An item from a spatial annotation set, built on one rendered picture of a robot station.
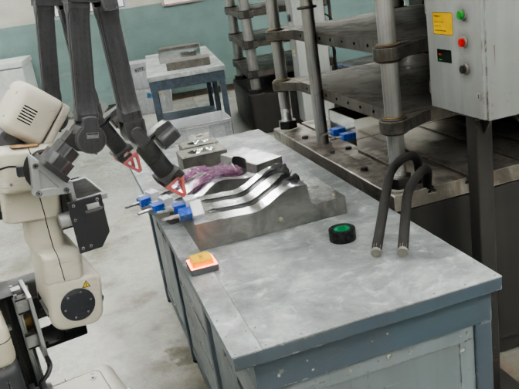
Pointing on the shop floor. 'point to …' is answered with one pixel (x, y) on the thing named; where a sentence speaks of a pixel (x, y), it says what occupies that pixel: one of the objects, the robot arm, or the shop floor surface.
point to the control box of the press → (477, 107)
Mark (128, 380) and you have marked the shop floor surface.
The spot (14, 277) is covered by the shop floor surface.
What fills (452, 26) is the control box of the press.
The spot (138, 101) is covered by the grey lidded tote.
